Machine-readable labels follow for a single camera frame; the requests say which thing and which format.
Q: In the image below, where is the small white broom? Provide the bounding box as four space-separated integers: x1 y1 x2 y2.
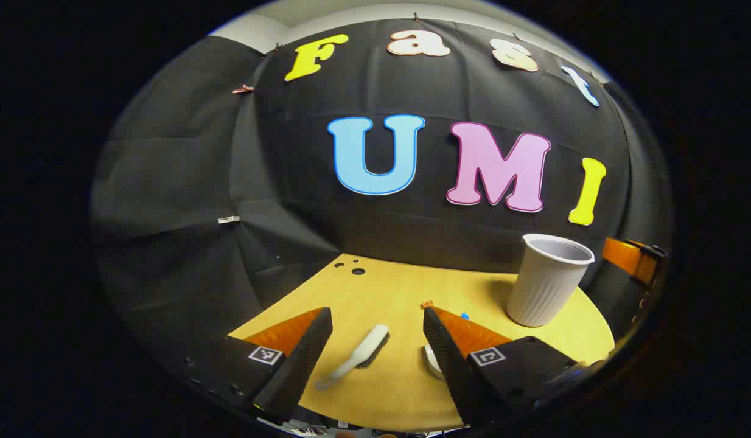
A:
315 324 390 391

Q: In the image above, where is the black backdrop cloth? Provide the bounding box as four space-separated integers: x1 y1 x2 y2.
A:
89 18 674 347

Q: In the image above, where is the wooden desktop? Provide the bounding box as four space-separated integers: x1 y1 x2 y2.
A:
228 254 615 433

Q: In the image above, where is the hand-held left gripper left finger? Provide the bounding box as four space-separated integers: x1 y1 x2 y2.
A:
181 307 334 422

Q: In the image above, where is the white dustpan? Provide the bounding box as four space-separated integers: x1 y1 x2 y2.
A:
424 345 445 382

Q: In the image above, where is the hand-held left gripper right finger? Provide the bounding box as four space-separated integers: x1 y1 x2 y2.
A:
422 304 587 426

